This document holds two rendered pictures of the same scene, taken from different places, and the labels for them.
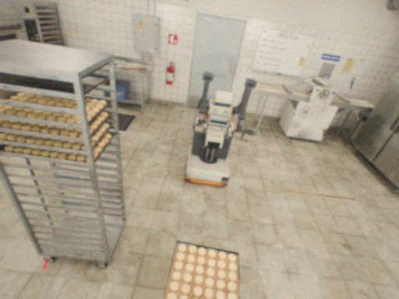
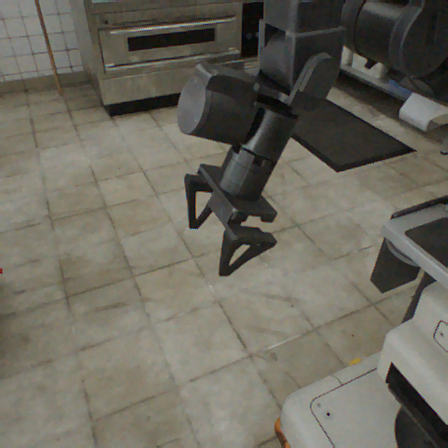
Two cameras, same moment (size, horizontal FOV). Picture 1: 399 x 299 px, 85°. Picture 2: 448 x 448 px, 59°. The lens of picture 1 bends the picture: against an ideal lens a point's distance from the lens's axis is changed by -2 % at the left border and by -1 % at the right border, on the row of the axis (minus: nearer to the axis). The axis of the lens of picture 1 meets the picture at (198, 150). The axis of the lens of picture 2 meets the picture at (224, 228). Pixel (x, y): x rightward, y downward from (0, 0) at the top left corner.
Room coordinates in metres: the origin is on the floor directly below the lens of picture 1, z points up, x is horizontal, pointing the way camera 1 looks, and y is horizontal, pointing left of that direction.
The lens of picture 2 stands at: (1.99, -0.33, 1.34)
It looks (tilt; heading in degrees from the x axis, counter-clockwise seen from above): 39 degrees down; 67
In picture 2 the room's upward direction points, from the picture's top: straight up
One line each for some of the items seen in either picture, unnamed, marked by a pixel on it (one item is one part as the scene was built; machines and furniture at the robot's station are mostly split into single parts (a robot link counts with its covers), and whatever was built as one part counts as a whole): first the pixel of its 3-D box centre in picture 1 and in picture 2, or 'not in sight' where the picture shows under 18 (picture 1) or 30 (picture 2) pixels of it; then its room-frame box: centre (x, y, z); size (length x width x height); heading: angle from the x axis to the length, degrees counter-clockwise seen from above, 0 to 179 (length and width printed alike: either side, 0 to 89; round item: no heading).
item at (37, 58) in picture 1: (71, 174); not in sight; (1.23, 0.96, 0.93); 0.64 x 0.51 x 1.78; 93
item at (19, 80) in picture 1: (46, 79); not in sight; (1.23, 0.97, 1.68); 0.60 x 0.40 x 0.02; 93
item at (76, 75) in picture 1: (97, 195); not in sight; (1.02, 0.65, 0.97); 0.03 x 0.03 x 1.70; 3
